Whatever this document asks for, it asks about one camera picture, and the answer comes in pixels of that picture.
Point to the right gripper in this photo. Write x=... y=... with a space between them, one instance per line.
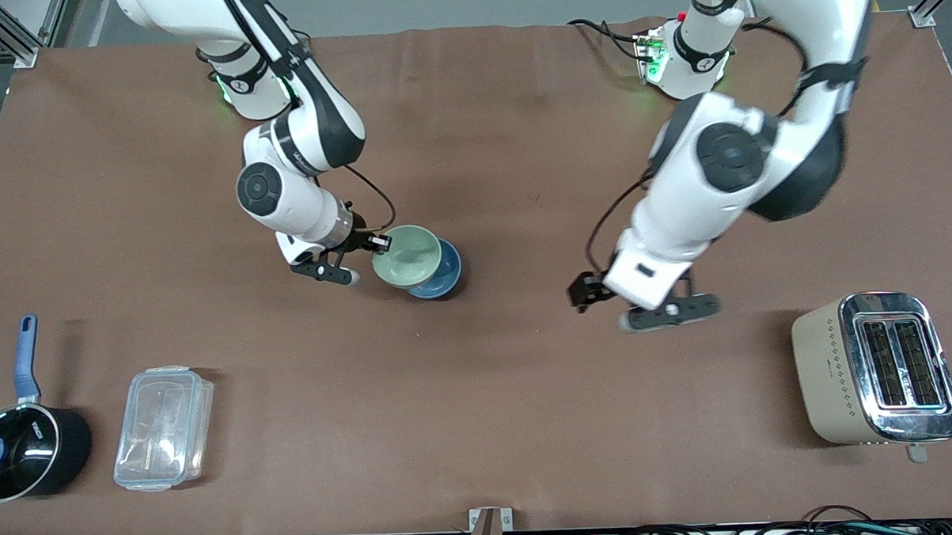
x=359 y=239

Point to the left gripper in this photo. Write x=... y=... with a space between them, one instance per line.
x=590 y=288

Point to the green bowl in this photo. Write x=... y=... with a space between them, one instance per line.
x=407 y=256

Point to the blue bowl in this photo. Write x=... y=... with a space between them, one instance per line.
x=443 y=272

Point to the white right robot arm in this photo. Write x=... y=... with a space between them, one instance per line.
x=312 y=123

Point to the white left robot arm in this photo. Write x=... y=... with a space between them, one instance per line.
x=726 y=172

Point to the brown table mat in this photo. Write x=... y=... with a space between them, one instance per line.
x=480 y=394

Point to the clear plastic food container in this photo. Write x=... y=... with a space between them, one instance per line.
x=163 y=429

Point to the beige chrome toaster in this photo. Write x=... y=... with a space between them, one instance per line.
x=875 y=368

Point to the glass lid with blue knob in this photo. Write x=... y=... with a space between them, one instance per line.
x=15 y=450

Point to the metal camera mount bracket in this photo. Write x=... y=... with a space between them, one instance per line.
x=490 y=528

